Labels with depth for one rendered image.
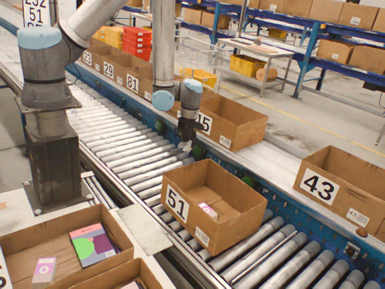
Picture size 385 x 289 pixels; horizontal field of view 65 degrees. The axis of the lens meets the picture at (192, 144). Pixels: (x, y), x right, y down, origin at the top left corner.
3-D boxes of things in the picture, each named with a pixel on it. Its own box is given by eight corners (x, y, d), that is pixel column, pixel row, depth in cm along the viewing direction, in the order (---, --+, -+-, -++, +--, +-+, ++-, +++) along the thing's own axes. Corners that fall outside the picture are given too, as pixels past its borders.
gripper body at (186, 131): (173, 137, 149) (175, 115, 143) (186, 133, 154) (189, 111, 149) (183, 144, 144) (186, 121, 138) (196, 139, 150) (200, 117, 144)
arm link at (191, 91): (182, 76, 140) (203, 79, 140) (179, 102, 146) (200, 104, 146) (181, 82, 132) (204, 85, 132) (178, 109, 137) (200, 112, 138)
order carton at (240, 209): (159, 201, 147) (161, 172, 139) (204, 184, 164) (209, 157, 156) (212, 257, 121) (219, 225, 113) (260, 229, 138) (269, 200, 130)
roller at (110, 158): (96, 164, 177) (95, 157, 174) (166, 144, 209) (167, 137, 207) (100, 168, 174) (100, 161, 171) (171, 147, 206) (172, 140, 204)
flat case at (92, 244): (82, 271, 106) (82, 268, 105) (68, 235, 119) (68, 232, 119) (120, 256, 113) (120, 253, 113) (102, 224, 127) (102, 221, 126)
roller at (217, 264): (202, 271, 120) (204, 262, 118) (276, 220, 153) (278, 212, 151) (210, 280, 117) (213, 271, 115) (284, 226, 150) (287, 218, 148)
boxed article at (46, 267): (33, 292, 98) (31, 283, 96) (40, 267, 107) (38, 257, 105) (51, 290, 100) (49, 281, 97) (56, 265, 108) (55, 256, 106)
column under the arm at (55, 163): (34, 217, 128) (23, 149, 112) (21, 184, 145) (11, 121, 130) (94, 198, 143) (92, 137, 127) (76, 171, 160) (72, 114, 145)
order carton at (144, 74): (124, 88, 244) (124, 67, 236) (154, 84, 263) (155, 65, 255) (152, 105, 220) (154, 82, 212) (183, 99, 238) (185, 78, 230)
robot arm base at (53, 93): (26, 110, 110) (21, 83, 106) (17, 96, 124) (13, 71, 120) (79, 104, 120) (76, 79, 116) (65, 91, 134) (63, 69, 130)
